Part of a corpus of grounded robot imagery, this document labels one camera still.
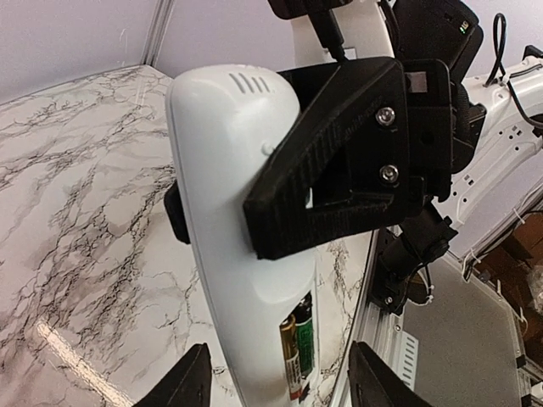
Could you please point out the right aluminium frame post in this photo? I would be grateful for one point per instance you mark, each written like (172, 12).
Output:
(156, 32)

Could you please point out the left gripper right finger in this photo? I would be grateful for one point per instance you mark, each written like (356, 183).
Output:
(374, 384)

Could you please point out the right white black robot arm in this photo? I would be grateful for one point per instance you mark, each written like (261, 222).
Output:
(446, 31)

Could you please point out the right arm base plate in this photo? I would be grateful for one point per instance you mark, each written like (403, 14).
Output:
(391, 271)

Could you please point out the white remote control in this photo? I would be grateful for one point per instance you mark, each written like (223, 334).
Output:
(224, 123)

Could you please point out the gold AAA battery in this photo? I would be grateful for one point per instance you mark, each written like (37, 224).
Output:
(291, 356)

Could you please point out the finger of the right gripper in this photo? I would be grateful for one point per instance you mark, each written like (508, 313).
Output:
(175, 213)

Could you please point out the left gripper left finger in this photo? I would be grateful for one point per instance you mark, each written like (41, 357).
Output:
(186, 384)

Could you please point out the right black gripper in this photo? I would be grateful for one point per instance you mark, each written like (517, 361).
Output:
(373, 136)

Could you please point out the black green AAA battery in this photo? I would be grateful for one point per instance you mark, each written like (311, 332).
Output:
(305, 335)

